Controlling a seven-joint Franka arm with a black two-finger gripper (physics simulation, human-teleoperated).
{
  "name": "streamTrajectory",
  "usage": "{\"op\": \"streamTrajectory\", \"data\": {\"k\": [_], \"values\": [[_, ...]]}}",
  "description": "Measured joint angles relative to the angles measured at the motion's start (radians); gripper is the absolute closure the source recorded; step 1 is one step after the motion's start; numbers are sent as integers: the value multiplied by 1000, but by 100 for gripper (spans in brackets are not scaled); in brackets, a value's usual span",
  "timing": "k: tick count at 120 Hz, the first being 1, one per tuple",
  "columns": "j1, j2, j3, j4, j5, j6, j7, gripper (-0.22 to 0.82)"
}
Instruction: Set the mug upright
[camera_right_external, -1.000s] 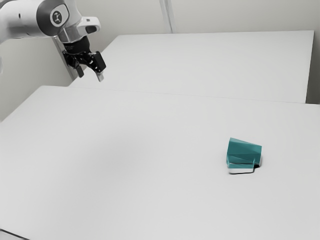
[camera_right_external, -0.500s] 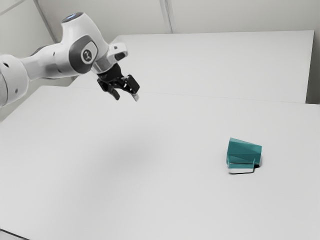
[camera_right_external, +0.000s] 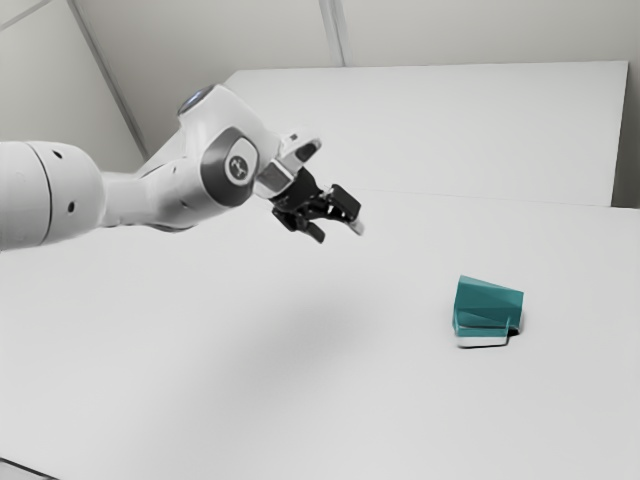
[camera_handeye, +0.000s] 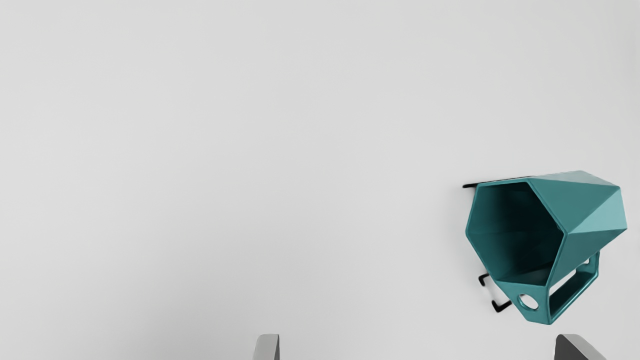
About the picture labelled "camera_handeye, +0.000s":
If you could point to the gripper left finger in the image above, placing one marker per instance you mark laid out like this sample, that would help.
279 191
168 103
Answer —
266 348

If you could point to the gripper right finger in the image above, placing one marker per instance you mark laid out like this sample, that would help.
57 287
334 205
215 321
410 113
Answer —
575 350

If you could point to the teal faceted mug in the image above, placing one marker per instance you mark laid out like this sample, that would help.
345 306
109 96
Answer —
580 215

